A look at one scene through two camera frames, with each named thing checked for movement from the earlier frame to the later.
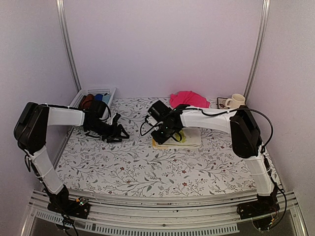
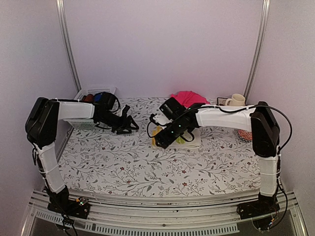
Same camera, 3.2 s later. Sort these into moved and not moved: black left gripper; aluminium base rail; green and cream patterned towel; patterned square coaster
Moved: black left gripper
Not moved: aluminium base rail; patterned square coaster; green and cream patterned towel
